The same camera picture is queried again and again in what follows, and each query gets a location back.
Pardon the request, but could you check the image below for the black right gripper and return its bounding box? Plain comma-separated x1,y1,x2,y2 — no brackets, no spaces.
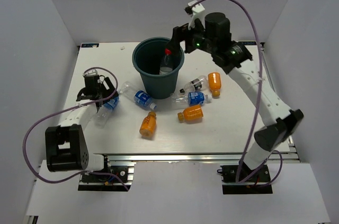
165,16,216,58

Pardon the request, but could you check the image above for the blue label bottle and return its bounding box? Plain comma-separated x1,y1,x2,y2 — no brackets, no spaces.
171,92,211,110
120,81,157,111
94,96,119,128

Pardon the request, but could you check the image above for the red cap clear bottle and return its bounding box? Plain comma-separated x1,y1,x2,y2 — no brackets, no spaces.
159,48,174,75

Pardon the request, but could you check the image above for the orange bottle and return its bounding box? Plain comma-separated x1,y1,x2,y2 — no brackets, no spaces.
177,104,203,122
139,112,156,138
208,72,221,97

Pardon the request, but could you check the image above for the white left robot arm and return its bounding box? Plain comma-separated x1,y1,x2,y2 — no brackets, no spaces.
45,75,118,181

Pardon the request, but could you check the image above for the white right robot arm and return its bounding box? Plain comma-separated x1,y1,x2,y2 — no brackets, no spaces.
165,12,304,181

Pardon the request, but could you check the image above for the dark teal plastic bin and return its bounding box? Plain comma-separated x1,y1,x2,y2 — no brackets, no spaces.
132,37,184,100

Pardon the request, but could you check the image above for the black logo sticker left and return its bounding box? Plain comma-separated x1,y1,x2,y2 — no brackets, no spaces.
81,43,99,48

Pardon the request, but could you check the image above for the black logo sticker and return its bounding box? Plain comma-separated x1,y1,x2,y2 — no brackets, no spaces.
81,43,99,48
240,41,257,46

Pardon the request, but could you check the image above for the black cap clear bottle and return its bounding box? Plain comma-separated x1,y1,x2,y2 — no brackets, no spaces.
180,75,208,93

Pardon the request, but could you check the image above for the orange bottle front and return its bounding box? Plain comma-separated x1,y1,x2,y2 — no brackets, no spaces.
139,112,156,138

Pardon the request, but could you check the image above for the black logo sticker right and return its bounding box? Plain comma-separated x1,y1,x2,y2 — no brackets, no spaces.
240,41,257,46

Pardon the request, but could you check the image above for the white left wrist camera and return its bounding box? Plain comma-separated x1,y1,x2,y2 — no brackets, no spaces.
83,69,100,80

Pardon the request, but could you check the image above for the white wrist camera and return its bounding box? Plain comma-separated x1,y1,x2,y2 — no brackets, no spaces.
83,69,100,80
185,0,205,30

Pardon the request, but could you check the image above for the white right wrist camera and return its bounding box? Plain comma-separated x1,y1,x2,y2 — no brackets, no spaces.
185,0,205,30

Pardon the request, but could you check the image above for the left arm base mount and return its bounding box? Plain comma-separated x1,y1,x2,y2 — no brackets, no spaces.
78,156,135,192

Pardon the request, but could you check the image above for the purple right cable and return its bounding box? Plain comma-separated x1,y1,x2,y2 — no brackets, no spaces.
190,0,283,189

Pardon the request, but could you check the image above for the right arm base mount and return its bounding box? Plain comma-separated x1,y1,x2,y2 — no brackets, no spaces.
217,165,273,195

